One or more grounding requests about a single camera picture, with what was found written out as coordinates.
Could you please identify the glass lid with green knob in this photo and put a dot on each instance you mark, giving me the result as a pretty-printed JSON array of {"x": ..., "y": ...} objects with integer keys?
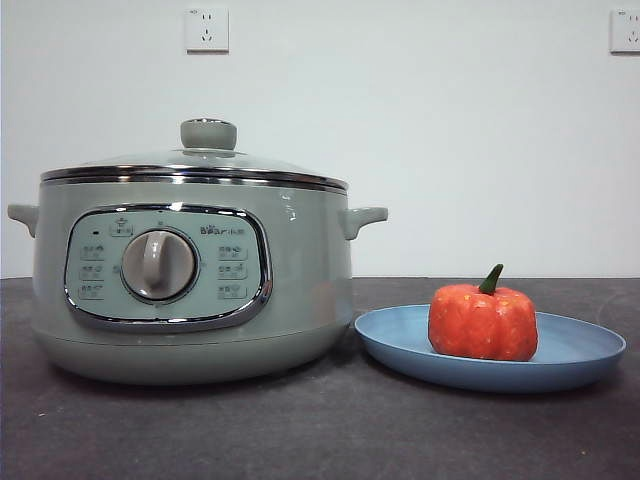
[{"x": 207, "y": 134}]

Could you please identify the orange toy pumpkin green stem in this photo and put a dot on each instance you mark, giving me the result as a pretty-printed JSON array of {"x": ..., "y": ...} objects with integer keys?
[{"x": 480, "y": 325}]

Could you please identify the pale green electric steamer pot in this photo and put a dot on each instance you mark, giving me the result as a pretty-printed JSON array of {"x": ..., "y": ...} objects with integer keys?
[{"x": 300, "y": 280}]

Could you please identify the blue round plate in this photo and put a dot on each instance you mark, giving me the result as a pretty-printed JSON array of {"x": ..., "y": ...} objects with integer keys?
[{"x": 400, "y": 340}]

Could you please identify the white wall socket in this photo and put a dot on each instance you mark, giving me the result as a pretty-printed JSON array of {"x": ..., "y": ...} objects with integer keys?
[
  {"x": 626, "y": 31},
  {"x": 207, "y": 30}
]

